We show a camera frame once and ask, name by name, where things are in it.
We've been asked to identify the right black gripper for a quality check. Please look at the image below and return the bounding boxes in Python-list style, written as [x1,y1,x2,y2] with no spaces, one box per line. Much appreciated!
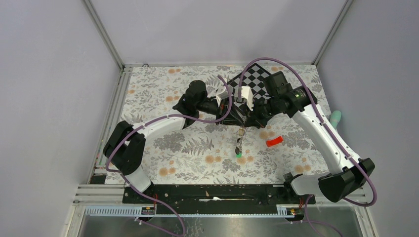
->
[243,95,280,128]

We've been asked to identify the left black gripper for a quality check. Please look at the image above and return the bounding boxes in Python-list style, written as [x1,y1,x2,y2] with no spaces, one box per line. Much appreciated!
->
[196,97,244,127]

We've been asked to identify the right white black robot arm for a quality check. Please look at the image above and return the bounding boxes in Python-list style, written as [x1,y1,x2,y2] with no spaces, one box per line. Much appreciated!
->
[253,72,375,203]

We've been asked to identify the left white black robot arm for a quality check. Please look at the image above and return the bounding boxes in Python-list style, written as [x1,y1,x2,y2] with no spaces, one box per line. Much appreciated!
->
[103,80,234,203]

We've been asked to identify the black white checkerboard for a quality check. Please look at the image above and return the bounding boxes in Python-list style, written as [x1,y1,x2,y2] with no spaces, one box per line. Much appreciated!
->
[227,63,271,102]

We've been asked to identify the red plastic block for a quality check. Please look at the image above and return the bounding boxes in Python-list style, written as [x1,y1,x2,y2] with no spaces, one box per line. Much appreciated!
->
[265,136,283,147]

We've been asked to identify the floral table mat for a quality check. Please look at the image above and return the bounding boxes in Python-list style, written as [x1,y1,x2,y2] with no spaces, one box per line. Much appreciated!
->
[121,66,328,184]

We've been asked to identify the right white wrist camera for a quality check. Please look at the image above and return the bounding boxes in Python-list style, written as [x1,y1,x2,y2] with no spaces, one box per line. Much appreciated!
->
[236,86,253,111]

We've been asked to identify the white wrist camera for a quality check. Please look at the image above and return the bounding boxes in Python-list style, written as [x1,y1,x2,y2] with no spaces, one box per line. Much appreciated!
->
[215,85,234,106]
[236,86,253,111]

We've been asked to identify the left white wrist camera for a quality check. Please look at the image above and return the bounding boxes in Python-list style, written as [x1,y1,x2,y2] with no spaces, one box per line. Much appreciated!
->
[215,85,234,106]

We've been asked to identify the mint green cylinder handle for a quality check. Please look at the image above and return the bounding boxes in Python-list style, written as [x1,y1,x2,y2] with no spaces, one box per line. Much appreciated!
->
[330,110,342,129]

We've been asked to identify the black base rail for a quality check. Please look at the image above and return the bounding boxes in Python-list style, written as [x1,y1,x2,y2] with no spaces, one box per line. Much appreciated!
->
[122,184,305,209]

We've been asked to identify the white slotted cable duct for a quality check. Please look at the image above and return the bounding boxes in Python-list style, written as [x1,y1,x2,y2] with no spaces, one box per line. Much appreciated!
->
[84,203,294,218]

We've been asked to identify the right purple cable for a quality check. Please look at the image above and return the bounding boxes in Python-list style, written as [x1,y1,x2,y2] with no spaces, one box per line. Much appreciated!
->
[238,58,378,237]

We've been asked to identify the purple cable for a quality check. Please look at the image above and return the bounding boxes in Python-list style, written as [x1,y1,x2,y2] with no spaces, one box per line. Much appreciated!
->
[104,75,234,237]
[238,58,378,237]

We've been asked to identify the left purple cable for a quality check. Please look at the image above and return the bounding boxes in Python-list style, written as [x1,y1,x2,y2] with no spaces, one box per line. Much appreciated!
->
[104,75,234,237]

